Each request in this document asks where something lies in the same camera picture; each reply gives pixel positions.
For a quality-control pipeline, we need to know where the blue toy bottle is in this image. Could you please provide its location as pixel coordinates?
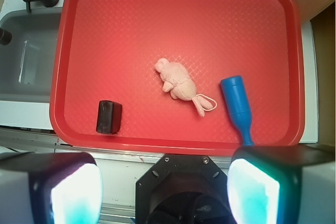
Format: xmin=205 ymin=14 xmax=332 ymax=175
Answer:
xmin=220 ymin=76 xmax=254 ymax=146

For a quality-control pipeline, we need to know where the black faucet knob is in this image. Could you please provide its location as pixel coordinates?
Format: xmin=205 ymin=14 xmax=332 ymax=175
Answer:
xmin=0 ymin=28 xmax=12 ymax=46

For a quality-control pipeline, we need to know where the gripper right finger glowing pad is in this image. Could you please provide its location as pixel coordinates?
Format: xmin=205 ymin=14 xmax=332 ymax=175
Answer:
xmin=227 ymin=144 xmax=335 ymax=223

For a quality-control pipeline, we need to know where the pink fish toy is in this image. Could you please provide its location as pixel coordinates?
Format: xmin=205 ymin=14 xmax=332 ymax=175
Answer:
xmin=154 ymin=58 xmax=218 ymax=117

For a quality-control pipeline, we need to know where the black box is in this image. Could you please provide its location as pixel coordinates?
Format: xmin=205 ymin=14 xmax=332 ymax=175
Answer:
xmin=96 ymin=100 xmax=122 ymax=134

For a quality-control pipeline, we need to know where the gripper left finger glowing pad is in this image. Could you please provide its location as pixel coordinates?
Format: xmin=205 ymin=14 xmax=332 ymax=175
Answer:
xmin=1 ymin=152 xmax=103 ymax=223

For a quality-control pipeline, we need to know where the grey sink basin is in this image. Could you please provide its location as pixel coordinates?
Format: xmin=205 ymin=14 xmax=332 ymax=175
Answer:
xmin=1 ymin=7 xmax=62 ymax=103

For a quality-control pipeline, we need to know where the red plastic tray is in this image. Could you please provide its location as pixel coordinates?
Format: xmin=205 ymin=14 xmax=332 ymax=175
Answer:
xmin=50 ymin=0 xmax=305 ymax=156

